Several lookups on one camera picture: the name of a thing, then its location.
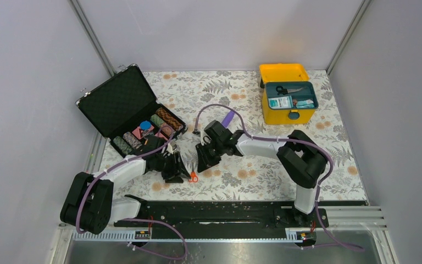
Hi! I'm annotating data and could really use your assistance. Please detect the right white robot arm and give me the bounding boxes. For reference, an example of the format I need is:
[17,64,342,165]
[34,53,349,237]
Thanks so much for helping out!
[195,120,331,227]

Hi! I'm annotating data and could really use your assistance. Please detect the black poker chip case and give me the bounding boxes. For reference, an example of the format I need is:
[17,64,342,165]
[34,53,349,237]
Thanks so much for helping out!
[76,64,186,157]

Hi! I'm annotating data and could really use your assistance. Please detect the black handled scissors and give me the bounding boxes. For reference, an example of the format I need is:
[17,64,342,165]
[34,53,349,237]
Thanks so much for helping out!
[275,86,306,96]

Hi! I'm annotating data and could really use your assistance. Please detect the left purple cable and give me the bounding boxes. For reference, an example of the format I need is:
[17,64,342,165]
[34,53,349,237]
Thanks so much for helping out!
[75,125,189,261]

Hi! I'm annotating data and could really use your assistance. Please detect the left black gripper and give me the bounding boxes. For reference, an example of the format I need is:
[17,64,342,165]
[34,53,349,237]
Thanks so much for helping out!
[156,151,191,183]

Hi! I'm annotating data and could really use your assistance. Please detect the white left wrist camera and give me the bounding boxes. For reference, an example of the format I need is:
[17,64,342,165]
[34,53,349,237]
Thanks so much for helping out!
[166,140,179,154]

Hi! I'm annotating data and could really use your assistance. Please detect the teal divided tray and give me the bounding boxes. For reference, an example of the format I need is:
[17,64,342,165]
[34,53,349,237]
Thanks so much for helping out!
[262,81,319,110]

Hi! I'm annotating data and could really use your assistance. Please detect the teal packet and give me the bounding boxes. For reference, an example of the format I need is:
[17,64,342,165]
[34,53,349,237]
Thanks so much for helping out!
[296,100,315,108]

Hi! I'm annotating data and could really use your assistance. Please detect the yellow plastic box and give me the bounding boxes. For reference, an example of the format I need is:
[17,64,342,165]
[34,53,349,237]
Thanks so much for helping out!
[259,63,317,125]

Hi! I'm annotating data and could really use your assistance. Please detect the gauze dressing packet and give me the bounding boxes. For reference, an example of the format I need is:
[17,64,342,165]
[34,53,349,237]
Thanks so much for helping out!
[268,96,293,109]

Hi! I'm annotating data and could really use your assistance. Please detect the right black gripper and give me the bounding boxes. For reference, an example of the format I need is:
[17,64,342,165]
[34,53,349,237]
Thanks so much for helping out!
[196,140,225,173]

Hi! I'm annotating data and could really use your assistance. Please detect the purple cable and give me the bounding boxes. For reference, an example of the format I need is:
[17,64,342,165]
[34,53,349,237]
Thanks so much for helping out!
[75,125,189,261]
[192,103,365,253]

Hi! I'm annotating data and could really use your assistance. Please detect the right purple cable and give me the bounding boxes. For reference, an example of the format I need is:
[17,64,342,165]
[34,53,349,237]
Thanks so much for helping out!
[192,103,365,253]

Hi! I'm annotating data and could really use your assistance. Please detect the purple flashlight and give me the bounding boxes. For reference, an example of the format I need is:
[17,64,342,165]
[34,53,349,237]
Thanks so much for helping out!
[221,111,235,128]

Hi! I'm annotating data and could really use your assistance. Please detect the black mounting base plate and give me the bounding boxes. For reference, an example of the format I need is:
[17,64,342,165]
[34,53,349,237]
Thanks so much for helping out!
[113,199,330,240]

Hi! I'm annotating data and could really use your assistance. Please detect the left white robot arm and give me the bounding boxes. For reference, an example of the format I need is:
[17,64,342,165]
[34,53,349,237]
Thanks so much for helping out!
[60,136,192,234]

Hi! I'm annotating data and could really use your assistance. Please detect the orange handled scissors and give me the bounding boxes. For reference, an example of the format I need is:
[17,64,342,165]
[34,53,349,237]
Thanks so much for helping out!
[188,162,199,183]

